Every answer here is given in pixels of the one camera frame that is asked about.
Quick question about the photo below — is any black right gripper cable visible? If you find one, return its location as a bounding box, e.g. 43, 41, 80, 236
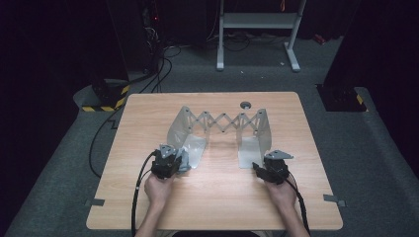
286, 177, 310, 235

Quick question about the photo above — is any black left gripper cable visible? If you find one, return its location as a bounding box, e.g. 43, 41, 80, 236
130, 151, 157, 237

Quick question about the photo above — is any grey textured cloth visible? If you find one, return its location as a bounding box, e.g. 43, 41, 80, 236
176, 147, 193, 174

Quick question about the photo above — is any person's left hand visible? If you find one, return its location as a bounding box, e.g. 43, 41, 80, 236
143, 172, 176, 206

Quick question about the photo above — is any black base with yellow stripes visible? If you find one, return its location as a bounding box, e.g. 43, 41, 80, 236
81, 78, 130, 113
315, 83, 370, 113

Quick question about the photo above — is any dark equipment rack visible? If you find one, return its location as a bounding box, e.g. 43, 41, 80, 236
139, 0, 166, 75

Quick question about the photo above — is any coiled black floor cable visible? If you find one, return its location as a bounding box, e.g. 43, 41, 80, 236
223, 33, 251, 52

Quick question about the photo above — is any grey expandable metal bookend rack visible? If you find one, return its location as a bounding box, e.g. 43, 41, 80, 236
166, 106, 273, 170

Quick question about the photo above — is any person's dark clothing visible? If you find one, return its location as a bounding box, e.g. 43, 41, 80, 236
171, 230, 261, 237

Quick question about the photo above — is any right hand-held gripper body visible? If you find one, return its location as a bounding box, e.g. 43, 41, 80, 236
263, 149, 294, 186

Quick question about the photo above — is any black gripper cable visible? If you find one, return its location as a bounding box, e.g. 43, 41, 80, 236
286, 177, 310, 235
130, 151, 157, 237

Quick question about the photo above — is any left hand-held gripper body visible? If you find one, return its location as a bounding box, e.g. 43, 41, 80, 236
151, 143, 183, 181

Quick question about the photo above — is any white metal stand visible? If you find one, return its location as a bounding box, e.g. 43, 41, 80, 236
215, 0, 307, 73

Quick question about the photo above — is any person's right hand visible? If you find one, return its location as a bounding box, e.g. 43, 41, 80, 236
265, 177, 297, 208

